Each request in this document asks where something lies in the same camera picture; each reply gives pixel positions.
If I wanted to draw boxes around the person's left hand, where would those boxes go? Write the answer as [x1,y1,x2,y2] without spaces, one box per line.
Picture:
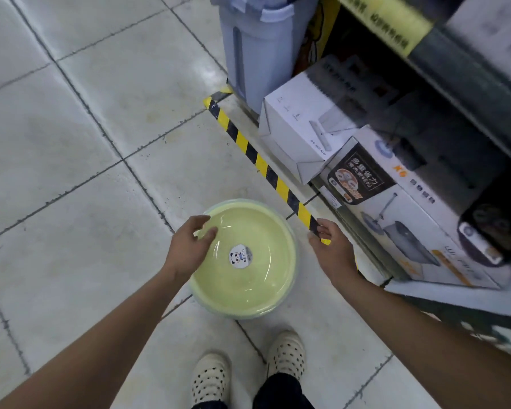
[164,215,219,286]

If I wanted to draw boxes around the person's right hand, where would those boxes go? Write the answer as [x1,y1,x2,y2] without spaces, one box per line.
[308,218,361,290]

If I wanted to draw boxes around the mint green labelled basin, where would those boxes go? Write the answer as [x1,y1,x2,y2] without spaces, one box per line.
[188,198,300,321]

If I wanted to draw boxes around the green panda-sticker basin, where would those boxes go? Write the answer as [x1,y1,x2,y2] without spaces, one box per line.
[190,201,298,319]

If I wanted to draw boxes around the person's left forearm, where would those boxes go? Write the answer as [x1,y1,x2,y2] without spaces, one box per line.
[0,268,186,409]

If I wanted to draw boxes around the person's right forearm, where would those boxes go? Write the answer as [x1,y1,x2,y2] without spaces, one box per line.
[338,272,511,409]

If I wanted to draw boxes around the white shelf price label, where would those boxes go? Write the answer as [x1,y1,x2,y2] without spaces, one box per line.
[319,186,342,209]

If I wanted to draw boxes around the person's right cream clog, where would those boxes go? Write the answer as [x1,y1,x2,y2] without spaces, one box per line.
[266,331,306,382]

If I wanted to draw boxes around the person's cream clog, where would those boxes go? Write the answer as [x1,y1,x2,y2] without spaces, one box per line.
[190,352,232,405]
[266,331,306,382]

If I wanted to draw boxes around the person's left cream clog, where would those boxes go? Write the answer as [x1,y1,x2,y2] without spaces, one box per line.
[190,352,232,405]

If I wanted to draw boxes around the white picture-printed mop box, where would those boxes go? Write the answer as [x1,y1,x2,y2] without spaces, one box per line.
[319,125,511,290]

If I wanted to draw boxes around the yellow black hazard tape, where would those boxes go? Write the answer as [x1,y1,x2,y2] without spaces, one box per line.
[203,91,331,247]

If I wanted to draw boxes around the black printed display box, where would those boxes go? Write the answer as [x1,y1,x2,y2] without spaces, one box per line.
[385,278,511,362]

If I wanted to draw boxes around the dark pinstriped trousers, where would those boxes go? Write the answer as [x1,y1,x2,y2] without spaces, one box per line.
[191,372,316,409]

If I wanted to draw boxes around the blue grey mop bucket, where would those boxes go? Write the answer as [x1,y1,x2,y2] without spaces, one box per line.
[210,0,320,115]

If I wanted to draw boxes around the yellow cartoon-print carton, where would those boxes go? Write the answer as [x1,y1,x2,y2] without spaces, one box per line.
[294,0,341,77]

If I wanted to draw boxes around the plain white carton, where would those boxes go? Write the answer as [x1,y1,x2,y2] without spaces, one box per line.
[445,0,511,94]

